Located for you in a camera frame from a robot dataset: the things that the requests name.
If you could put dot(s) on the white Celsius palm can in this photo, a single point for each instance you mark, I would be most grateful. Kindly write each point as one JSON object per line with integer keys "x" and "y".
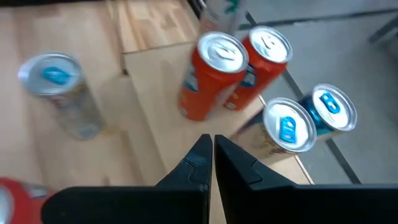
{"x": 217, "y": 15}

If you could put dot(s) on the blue silver slim can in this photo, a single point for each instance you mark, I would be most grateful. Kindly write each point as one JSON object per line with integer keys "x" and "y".
{"x": 289, "y": 124}
{"x": 53, "y": 74}
{"x": 334, "y": 107}

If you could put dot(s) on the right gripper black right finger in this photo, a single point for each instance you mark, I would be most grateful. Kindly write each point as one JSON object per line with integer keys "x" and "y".
{"x": 295, "y": 205}

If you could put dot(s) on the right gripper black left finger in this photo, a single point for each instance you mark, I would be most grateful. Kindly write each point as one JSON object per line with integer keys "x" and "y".
{"x": 140, "y": 205}

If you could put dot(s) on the red Star Wars soda can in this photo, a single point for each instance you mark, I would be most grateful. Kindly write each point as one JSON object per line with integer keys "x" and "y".
{"x": 214, "y": 81}
{"x": 269, "y": 53}
{"x": 21, "y": 202}

